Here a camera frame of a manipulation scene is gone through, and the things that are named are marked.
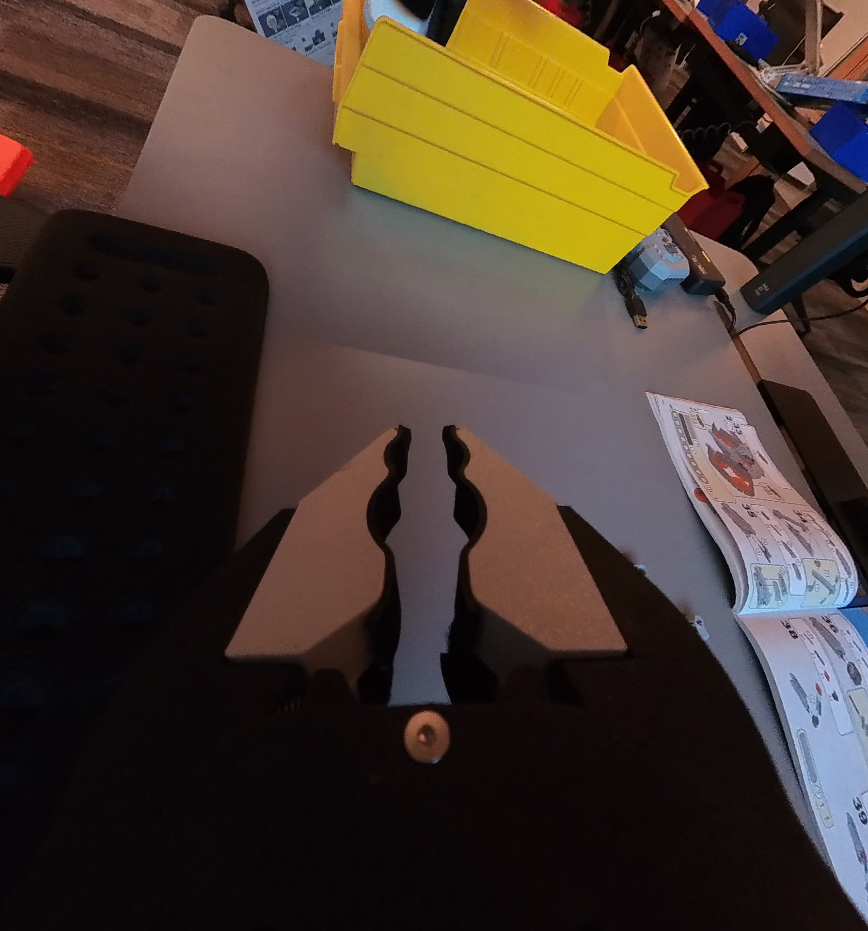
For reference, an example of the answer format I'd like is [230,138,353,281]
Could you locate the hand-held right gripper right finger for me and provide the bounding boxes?
[442,425,630,703]

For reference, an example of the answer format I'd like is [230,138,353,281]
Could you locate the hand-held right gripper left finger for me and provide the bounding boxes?
[225,425,411,705]

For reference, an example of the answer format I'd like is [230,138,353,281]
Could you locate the yellow plastic bin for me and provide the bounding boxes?
[332,0,710,275]

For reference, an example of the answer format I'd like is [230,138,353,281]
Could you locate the black-and-white paper leaflet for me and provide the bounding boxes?
[248,0,342,68]

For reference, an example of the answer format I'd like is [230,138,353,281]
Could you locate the open instruction booklet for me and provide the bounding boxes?
[646,393,868,931]

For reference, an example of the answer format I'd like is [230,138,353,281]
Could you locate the blue storage bin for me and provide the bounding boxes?
[810,102,868,183]
[695,0,780,48]

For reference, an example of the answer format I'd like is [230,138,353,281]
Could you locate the grey battery hub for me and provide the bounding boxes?
[626,229,691,293]

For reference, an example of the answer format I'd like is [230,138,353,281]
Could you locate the red bag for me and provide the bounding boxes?
[677,185,751,241]

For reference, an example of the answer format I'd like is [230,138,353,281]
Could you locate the wooden workbench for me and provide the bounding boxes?
[659,0,868,193]

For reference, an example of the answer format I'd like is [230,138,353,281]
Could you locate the black power adapter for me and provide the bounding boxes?
[663,213,727,295]

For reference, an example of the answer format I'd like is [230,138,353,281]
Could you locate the flat blue box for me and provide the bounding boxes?
[775,73,868,103]

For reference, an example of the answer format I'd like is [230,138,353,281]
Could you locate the dark long panel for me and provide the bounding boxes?
[739,171,868,315]

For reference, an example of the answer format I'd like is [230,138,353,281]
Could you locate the black USB cable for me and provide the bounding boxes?
[614,262,651,332]

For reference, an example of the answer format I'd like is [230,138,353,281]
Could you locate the black adapter cable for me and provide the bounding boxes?
[717,289,868,343]

